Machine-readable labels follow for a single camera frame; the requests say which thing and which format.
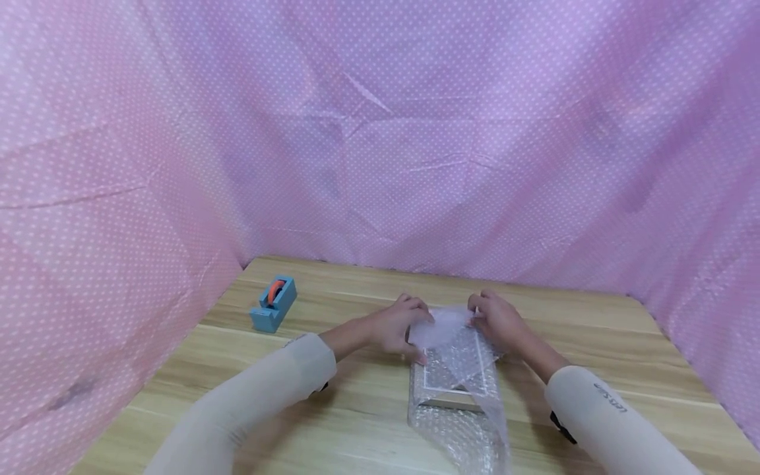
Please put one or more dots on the person's right forearm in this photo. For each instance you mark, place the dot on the person's right forearm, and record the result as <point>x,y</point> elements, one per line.
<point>611,422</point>

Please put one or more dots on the picture frame with white border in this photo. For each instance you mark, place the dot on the picture frame with white border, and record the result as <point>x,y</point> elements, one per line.
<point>454,400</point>

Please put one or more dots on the person's left thumb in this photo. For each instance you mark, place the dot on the person's left thumb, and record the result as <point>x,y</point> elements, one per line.
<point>415,355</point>

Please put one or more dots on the person's left fingers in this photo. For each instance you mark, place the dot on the person's left fingers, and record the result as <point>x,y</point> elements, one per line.
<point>418,311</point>

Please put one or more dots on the person's right hand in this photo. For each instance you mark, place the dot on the person's right hand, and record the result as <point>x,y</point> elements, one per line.
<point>500,324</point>

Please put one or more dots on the orange tape roll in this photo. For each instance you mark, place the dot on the orange tape roll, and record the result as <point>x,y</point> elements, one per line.
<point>274,291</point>

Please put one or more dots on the person's left hand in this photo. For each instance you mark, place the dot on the person's left hand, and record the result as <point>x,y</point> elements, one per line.
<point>389,328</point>

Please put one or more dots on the clear bubble wrap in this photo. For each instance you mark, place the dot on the clear bubble wrap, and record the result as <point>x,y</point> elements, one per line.
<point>442,330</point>

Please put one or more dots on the person's left forearm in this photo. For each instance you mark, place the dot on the person's left forearm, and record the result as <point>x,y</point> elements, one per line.
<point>267,386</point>

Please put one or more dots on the blue tape dispenser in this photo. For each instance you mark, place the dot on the blue tape dispenser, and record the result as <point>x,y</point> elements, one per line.
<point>284,307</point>

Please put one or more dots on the person's right fingers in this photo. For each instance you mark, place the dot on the person's right fingers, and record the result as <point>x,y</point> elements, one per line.
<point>480,304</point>

